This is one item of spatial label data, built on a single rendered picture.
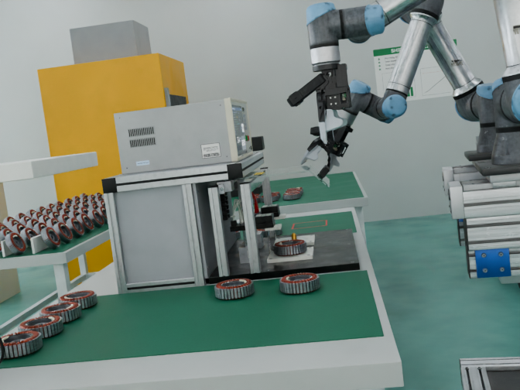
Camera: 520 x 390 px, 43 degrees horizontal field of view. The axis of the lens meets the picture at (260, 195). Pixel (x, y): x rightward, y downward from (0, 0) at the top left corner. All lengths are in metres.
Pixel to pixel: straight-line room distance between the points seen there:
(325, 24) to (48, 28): 6.69
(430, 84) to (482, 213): 5.77
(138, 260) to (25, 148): 6.27
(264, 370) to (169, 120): 1.08
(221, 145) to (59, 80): 4.10
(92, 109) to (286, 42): 2.55
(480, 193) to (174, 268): 0.94
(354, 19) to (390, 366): 0.86
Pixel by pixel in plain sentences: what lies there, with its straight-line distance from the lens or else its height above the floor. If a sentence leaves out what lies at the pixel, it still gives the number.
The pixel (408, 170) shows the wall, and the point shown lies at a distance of 7.60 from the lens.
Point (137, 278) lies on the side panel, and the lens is 2.14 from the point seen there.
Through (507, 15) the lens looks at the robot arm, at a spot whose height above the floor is 1.41.
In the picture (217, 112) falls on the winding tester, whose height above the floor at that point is 1.28.
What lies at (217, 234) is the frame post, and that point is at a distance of 2.07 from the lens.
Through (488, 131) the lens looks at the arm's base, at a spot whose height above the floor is 1.11.
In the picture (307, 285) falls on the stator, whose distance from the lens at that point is 1.83.
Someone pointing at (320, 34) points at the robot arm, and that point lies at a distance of 1.72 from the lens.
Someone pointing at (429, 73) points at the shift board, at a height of 1.56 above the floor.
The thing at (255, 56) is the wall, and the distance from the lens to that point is 7.60.
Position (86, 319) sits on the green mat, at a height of 0.75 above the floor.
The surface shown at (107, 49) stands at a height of 2.07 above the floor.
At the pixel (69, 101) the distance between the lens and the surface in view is 6.11.
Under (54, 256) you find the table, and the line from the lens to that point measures 3.25.
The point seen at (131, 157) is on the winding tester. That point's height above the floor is 1.17.
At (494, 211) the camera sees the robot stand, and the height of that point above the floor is 0.91.
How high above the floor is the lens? 1.22
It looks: 6 degrees down
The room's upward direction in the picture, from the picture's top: 7 degrees counter-clockwise
